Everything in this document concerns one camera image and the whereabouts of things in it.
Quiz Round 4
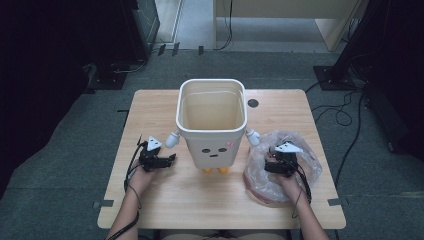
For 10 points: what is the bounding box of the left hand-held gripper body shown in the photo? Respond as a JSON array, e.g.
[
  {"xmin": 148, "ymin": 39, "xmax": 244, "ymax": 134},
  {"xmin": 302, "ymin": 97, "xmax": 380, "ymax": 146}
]
[{"xmin": 138, "ymin": 134, "xmax": 164, "ymax": 173}]

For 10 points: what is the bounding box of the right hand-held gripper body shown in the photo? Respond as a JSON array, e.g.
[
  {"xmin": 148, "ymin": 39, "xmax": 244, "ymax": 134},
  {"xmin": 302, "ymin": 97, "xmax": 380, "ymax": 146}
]
[{"xmin": 269, "ymin": 141, "xmax": 305, "ymax": 178}]

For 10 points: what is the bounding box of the clear plastic bag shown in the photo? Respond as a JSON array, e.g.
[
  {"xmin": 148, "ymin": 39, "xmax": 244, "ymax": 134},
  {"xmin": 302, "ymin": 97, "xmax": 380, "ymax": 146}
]
[{"xmin": 242, "ymin": 129, "xmax": 324, "ymax": 205}]

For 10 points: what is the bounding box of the white trash bin with face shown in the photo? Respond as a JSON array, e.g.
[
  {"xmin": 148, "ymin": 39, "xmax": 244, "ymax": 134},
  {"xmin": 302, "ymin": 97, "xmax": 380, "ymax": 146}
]
[{"xmin": 165, "ymin": 78, "xmax": 261, "ymax": 175}]

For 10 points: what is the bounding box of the person's left hand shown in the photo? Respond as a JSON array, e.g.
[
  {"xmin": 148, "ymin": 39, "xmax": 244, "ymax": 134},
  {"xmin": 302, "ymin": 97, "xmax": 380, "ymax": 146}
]
[{"xmin": 127, "ymin": 160, "xmax": 158, "ymax": 195}]

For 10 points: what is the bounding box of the person's right hand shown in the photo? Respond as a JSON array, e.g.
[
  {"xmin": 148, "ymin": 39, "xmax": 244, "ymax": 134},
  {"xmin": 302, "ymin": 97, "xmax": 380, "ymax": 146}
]
[{"xmin": 273, "ymin": 173, "xmax": 303, "ymax": 202}]

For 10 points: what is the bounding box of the grey tape piece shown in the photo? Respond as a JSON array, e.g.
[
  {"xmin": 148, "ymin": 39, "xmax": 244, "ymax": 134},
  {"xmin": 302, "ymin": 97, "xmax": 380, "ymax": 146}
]
[
  {"xmin": 327, "ymin": 197, "xmax": 350, "ymax": 207},
  {"xmin": 92, "ymin": 198, "xmax": 115, "ymax": 210}
]

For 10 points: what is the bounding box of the black stand base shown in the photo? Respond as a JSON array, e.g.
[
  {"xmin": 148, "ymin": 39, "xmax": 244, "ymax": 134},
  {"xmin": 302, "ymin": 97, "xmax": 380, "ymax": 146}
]
[
  {"xmin": 87, "ymin": 68, "xmax": 128, "ymax": 91},
  {"xmin": 312, "ymin": 64, "xmax": 363, "ymax": 92}
]

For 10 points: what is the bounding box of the dark equipment cabinet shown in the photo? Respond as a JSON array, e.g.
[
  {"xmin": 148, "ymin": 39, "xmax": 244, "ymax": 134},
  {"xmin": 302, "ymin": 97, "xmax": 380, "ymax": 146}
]
[{"xmin": 89, "ymin": 0, "xmax": 161, "ymax": 64}]

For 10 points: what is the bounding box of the beige wooden desk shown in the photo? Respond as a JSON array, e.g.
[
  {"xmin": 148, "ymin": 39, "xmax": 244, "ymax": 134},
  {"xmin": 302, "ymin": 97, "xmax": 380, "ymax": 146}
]
[{"xmin": 213, "ymin": 0, "xmax": 369, "ymax": 53}]

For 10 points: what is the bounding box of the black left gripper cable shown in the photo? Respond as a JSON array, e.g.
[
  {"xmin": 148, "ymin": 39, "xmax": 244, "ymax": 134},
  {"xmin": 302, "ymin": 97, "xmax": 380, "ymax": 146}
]
[{"xmin": 105, "ymin": 134, "xmax": 149, "ymax": 240}]

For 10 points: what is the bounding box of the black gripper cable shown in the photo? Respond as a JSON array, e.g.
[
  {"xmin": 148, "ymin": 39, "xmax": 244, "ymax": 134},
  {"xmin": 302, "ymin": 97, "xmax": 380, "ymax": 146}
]
[
  {"xmin": 295, "ymin": 162, "xmax": 313, "ymax": 205},
  {"xmin": 105, "ymin": 134, "xmax": 149, "ymax": 240}
]

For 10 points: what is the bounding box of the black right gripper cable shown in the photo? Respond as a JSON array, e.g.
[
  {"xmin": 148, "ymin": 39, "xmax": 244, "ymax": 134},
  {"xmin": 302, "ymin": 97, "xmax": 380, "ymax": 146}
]
[{"xmin": 295, "ymin": 162, "xmax": 313, "ymax": 205}]

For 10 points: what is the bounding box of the black floor cable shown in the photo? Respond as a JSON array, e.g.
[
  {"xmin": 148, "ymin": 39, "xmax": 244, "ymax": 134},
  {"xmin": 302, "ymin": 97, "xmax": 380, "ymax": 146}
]
[
  {"xmin": 304, "ymin": 79, "xmax": 368, "ymax": 128},
  {"xmin": 334, "ymin": 91, "xmax": 367, "ymax": 188}
]

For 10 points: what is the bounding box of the black hanging cable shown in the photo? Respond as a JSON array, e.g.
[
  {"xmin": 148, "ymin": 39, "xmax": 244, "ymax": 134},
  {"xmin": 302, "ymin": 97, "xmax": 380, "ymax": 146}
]
[{"xmin": 214, "ymin": 0, "xmax": 234, "ymax": 52}]

